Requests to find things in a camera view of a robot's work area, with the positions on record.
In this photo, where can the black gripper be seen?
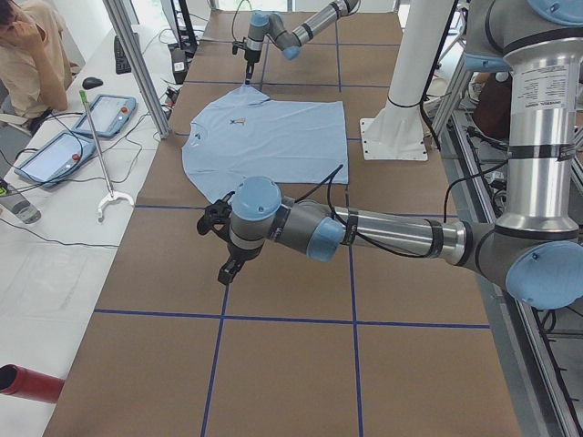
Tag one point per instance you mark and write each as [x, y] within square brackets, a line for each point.
[250, 56]
[238, 254]

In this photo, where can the light blue t-shirt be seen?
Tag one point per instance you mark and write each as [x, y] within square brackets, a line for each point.
[245, 134]

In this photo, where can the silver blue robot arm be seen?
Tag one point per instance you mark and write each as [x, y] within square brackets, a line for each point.
[531, 251]
[271, 25]

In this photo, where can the reacher grabber stick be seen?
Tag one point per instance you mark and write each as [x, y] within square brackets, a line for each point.
[112, 195]

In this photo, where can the black keyboard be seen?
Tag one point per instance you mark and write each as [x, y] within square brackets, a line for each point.
[122, 65]

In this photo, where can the upper teach pendant tablet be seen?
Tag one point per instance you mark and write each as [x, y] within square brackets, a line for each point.
[110, 113]

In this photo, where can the teach pendant tablet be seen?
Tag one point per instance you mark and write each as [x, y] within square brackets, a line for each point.
[110, 113]
[57, 159]

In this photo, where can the black computer mouse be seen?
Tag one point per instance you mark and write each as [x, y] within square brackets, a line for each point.
[91, 82]

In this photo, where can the lower teach pendant tablet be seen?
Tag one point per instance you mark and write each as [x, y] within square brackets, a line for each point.
[57, 159]

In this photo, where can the seated person beige shirt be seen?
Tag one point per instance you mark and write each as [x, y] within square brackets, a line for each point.
[34, 67]

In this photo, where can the clear water bottle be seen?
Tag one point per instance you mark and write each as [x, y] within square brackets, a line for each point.
[18, 205]

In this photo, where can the red cylinder bottle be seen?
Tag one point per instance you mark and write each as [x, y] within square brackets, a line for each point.
[31, 385]

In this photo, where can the aluminium frame post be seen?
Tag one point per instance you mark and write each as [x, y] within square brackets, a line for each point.
[118, 17]

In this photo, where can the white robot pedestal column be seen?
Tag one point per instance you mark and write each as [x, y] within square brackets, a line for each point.
[396, 133]

